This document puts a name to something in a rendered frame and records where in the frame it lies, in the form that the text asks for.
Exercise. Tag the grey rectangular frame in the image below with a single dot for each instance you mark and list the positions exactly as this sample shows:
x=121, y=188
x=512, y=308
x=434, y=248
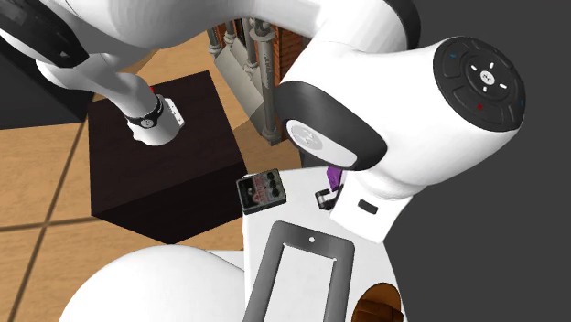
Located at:
x=267, y=276

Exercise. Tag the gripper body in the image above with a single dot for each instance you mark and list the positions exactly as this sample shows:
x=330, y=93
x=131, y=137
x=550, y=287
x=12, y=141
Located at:
x=325, y=199

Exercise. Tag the grey baluster railing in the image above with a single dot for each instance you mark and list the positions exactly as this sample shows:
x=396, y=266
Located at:
x=267, y=84

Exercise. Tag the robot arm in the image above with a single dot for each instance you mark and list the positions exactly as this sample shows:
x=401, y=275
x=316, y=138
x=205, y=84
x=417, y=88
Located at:
x=410, y=138

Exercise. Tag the grey effect pedal box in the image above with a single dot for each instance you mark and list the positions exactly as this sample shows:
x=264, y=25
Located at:
x=261, y=192

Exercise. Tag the brown round container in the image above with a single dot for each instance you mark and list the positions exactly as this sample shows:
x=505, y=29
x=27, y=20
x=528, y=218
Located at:
x=377, y=305

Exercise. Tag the purple object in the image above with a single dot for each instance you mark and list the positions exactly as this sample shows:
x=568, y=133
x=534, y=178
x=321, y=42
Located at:
x=334, y=177

